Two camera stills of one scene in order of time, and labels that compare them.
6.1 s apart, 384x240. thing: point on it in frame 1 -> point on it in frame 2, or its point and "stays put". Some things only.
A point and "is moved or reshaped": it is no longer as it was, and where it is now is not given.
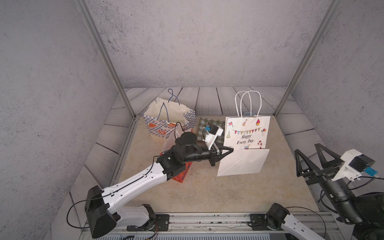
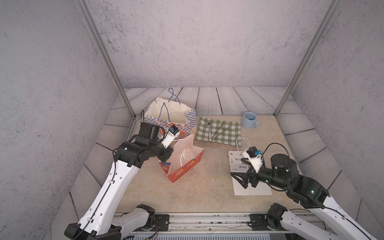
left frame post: (84, 10) stays put
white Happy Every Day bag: (248, 134) -> (237, 164)
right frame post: (333, 9) stays put
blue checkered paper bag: (162, 115) stays put
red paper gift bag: (181, 178) is moved or reshaped
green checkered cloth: (204, 122) stays put
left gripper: (215, 156) -> (168, 150)
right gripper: (321, 175) -> (252, 174)
